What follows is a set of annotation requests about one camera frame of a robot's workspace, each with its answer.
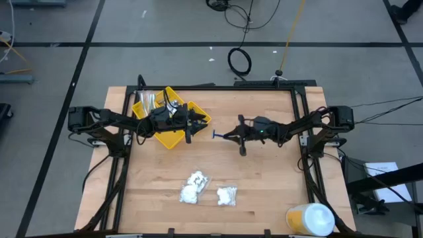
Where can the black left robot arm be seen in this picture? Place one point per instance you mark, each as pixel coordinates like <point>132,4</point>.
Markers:
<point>115,119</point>

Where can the black metal beam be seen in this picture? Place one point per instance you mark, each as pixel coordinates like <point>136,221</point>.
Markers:
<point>386,178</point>

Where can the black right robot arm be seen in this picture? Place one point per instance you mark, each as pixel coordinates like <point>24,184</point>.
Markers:
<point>304,124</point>

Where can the small cotton swab bag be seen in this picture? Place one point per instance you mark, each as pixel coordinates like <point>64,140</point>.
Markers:
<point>226,196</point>

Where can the black clamp bracket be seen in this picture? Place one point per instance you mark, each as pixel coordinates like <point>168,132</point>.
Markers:
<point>367,201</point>

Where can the black aluminium table frame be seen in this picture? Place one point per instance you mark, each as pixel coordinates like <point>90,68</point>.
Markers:
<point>231,88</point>

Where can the long cotton ball bag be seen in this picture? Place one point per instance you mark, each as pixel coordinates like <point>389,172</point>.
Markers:
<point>193,188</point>

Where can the grey floor rail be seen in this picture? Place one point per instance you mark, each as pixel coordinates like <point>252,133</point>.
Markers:
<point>16,79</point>
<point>36,2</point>

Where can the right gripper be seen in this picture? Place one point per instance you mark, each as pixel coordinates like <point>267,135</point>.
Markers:
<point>259,130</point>

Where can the black floor object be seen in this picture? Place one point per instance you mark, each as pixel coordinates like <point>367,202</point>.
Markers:
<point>4,112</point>

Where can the white booklet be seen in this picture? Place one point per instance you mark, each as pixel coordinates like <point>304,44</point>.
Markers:
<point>393,195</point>

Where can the clear toothbrush pack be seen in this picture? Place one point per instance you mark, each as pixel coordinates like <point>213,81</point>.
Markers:
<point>152,99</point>
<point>142,99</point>

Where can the white jar yellow label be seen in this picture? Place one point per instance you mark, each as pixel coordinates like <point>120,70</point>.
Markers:
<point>314,219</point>

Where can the silver toothpaste sachet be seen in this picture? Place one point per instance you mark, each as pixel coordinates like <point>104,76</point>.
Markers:
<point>174,106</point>

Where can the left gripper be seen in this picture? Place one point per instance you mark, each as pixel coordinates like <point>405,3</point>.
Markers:
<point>168,120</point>

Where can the person's foot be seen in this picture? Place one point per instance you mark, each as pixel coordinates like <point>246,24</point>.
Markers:
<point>401,13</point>

